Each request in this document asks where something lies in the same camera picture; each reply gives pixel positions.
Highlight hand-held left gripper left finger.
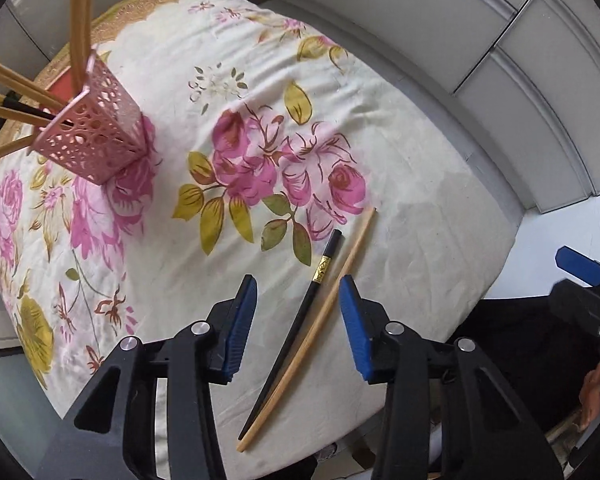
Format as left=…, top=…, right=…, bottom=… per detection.
left=35, top=274, right=259, bottom=480

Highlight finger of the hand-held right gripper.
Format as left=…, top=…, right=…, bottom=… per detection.
left=552, top=246, right=600, bottom=361

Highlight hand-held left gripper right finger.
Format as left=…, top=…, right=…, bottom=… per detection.
left=338, top=274, right=567, bottom=480

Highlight black chopstick with gold band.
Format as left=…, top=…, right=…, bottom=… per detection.
left=0, top=90, right=56, bottom=117
left=237, top=229, right=343, bottom=436

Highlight pink perforated utensil holder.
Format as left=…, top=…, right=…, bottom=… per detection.
left=26, top=45, right=151, bottom=186

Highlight person's right hand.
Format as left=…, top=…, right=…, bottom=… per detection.
left=576, top=359, right=600, bottom=432

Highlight floral blanket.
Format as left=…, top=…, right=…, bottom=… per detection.
left=0, top=0, right=518, bottom=453

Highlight white kitchen base cabinets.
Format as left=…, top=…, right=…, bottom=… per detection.
left=215, top=0, right=600, bottom=213

